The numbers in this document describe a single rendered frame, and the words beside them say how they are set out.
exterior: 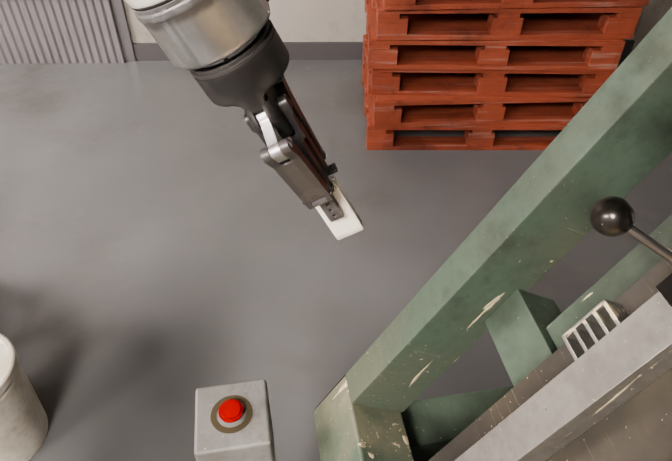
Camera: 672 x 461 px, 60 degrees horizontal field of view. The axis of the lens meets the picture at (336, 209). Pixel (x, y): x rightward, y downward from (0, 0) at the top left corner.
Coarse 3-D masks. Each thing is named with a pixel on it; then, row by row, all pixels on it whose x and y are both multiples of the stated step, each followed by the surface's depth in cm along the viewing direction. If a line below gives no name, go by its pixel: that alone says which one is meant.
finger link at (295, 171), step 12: (288, 144) 45; (264, 156) 46; (288, 156) 46; (300, 156) 48; (276, 168) 48; (288, 168) 48; (300, 168) 48; (312, 168) 50; (288, 180) 49; (300, 180) 50; (312, 180) 50; (300, 192) 51; (312, 192) 51; (324, 192) 52
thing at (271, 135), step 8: (264, 112) 46; (264, 120) 46; (264, 128) 46; (272, 128) 46; (264, 136) 46; (272, 136) 46; (280, 136) 47; (288, 136) 47; (272, 144) 46; (272, 152) 45; (280, 152) 45; (280, 160) 47
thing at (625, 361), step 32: (640, 320) 60; (608, 352) 62; (640, 352) 59; (576, 384) 64; (608, 384) 61; (640, 384) 60; (512, 416) 70; (544, 416) 66; (576, 416) 63; (480, 448) 73; (512, 448) 69; (544, 448) 67
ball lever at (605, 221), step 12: (600, 204) 53; (612, 204) 53; (624, 204) 53; (600, 216) 53; (612, 216) 52; (624, 216) 52; (600, 228) 53; (612, 228) 53; (624, 228) 53; (636, 228) 54; (648, 240) 54; (660, 252) 54
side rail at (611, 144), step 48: (624, 96) 68; (576, 144) 73; (624, 144) 71; (528, 192) 77; (576, 192) 75; (624, 192) 76; (480, 240) 83; (528, 240) 79; (576, 240) 81; (432, 288) 89; (480, 288) 84; (528, 288) 86; (384, 336) 96; (432, 336) 90; (480, 336) 92; (384, 384) 97
